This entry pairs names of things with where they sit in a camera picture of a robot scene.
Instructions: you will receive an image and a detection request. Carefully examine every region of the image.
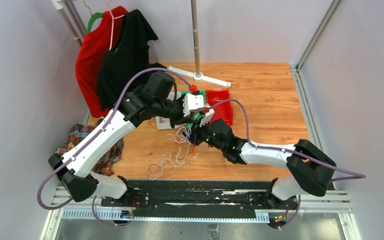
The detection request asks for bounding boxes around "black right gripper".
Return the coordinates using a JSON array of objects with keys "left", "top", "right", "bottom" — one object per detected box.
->
[{"left": 183, "top": 117, "right": 225, "bottom": 152}]

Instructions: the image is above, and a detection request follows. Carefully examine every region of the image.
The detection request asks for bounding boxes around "cable bundle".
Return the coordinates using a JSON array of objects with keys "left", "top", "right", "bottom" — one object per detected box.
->
[{"left": 147, "top": 112, "right": 206, "bottom": 181}]

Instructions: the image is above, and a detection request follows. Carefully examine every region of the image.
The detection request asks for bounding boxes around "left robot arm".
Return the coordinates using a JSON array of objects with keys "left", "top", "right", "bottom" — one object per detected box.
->
[{"left": 37, "top": 88, "right": 136, "bottom": 207}]

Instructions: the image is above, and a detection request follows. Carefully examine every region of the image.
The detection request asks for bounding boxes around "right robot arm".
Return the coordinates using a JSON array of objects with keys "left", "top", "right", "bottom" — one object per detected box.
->
[{"left": 188, "top": 119, "right": 336, "bottom": 209}]

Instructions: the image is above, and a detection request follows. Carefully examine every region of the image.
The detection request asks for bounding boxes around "white plastic bin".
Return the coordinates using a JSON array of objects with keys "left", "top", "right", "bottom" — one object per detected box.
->
[{"left": 155, "top": 91, "right": 181, "bottom": 130}]

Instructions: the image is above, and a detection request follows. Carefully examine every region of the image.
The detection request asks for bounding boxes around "green plastic bin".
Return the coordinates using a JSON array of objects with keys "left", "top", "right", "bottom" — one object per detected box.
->
[{"left": 180, "top": 90, "right": 207, "bottom": 128}]

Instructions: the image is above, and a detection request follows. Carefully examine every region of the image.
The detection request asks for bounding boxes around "red plastic bin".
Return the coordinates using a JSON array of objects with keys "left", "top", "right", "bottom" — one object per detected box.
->
[{"left": 204, "top": 89, "right": 234, "bottom": 127}]

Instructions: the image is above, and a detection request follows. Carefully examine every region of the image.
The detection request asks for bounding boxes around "white stand with metal pole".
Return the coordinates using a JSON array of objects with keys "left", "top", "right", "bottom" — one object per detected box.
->
[{"left": 168, "top": 0, "right": 232, "bottom": 88}]

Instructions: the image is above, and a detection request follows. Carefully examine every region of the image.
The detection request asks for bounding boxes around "black t-shirt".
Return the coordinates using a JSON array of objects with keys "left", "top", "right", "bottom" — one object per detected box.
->
[{"left": 97, "top": 9, "right": 166, "bottom": 111}]

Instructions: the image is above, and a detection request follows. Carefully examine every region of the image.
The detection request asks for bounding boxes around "plaid flannel shirt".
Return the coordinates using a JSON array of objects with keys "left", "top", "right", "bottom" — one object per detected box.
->
[{"left": 54, "top": 124, "right": 124, "bottom": 176}]

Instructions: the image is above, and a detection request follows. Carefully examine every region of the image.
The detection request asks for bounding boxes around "red t-shirt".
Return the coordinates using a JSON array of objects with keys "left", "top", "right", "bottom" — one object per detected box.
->
[{"left": 75, "top": 6, "right": 128, "bottom": 118}]

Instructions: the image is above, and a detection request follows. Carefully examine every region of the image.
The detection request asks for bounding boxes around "pink clothes hanger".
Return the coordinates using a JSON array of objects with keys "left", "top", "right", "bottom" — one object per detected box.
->
[{"left": 105, "top": 0, "right": 125, "bottom": 50}]

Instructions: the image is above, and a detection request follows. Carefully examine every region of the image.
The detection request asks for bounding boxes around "green clothes hanger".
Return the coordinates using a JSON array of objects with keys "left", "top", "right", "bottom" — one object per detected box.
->
[{"left": 86, "top": 12, "right": 103, "bottom": 33}]

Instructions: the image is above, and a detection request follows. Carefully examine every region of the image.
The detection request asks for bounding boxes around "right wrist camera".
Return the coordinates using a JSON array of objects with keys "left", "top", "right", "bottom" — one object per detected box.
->
[{"left": 199, "top": 106, "right": 215, "bottom": 127}]

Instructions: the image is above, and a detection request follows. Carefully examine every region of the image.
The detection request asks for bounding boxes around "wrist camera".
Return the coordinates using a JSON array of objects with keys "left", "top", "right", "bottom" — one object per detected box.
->
[
  {"left": 183, "top": 84, "right": 205, "bottom": 117},
  {"left": 199, "top": 106, "right": 215, "bottom": 127}
]

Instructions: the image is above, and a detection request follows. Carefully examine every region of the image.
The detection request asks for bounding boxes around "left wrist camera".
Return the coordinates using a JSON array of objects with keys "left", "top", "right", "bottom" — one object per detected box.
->
[{"left": 183, "top": 84, "right": 205, "bottom": 117}]

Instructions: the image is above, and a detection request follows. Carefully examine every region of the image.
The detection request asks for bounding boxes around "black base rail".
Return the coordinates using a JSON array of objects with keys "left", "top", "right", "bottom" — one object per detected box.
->
[{"left": 97, "top": 179, "right": 297, "bottom": 219}]

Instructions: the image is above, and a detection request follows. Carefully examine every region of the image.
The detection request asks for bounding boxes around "clothes rack metal frame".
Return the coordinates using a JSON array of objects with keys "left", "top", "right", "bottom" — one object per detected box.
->
[{"left": 51, "top": 0, "right": 87, "bottom": 47}]

